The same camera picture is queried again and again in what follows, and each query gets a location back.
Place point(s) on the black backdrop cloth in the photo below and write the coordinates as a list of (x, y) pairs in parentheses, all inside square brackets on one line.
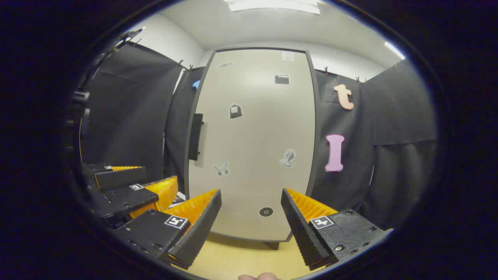
[(128, 116)]

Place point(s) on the ceiling light strip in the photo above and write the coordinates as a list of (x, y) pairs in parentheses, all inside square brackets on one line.
[(395, 50)]

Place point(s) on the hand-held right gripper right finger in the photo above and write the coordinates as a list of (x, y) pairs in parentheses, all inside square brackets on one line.
[(301, 229)]

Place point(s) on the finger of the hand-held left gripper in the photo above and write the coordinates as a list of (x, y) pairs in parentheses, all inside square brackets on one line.
[(124, 198), (120, 178)]

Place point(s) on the grey cabinet door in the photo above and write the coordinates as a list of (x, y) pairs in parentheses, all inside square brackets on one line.
[(253, 136)]

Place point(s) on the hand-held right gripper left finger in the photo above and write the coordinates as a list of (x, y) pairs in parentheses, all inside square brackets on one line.
[(202, 229)]

